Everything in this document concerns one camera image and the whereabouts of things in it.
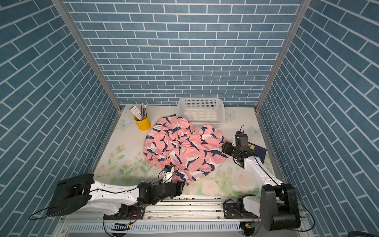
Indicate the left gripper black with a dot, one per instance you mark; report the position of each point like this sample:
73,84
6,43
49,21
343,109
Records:
179,191

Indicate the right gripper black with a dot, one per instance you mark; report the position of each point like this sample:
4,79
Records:
226,147

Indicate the pink shark print shorts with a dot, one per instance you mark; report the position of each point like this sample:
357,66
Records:
173,141

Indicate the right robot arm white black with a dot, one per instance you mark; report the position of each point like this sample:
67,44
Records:
277,207

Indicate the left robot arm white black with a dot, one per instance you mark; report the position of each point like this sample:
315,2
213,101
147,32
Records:
86,194

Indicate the dark blue booklet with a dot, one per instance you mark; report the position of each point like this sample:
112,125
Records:
258,151

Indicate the white plastic mesh basket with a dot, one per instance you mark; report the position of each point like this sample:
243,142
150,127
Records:
201,111

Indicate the floral table mat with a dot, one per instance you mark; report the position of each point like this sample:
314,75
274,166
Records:
123,162

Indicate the yellow pen cup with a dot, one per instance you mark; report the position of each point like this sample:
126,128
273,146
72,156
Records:
143,125

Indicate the white paper card in cup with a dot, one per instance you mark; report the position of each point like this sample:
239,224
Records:
136,112

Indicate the pens in cup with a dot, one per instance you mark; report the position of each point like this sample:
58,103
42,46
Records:
143,111

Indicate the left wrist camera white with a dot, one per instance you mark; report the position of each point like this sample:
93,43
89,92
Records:
166,174

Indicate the aluminium mounting rail frame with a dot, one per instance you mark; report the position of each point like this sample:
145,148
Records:
182,209

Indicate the white slotted cable duct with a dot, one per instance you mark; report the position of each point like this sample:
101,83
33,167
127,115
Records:
154,227

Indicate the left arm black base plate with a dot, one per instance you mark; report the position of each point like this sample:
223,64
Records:
134,212

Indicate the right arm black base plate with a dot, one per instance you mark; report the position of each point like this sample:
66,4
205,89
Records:
234,209

